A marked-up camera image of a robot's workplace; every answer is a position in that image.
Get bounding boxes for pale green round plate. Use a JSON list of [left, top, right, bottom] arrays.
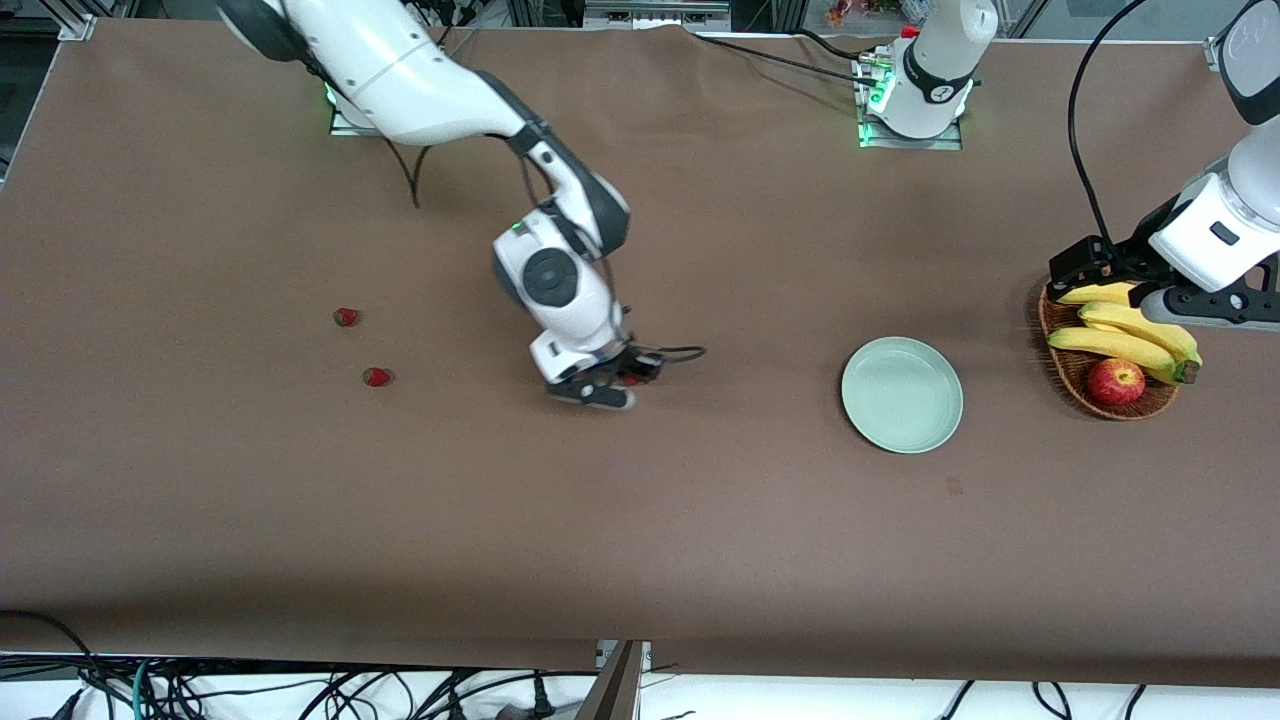
[[841, 337, 964, 455]]

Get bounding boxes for brown wicker basket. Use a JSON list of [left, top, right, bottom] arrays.
[[1027, 275, 1179, 421]]

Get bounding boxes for red apple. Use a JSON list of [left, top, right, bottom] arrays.
[[1088, 358, 1147, 407]]

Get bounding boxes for brown table cover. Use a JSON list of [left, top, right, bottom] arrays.
[[0, 18, 1280, 691]]

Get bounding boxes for grey metal device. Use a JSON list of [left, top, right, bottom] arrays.
[[583, 0, 731, 31]]

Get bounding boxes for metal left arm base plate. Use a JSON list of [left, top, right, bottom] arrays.
[[858, 55, 963, 151]]

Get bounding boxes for aluminium profile post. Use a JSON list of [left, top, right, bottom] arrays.
[[575, 640, 651, 720]]

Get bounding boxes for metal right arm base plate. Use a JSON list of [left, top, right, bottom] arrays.
[[328, 85, 381, 138]]

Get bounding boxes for black cable on table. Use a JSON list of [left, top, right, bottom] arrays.
[[795, 28, 881, 63], [690, 33, 881, 86]]

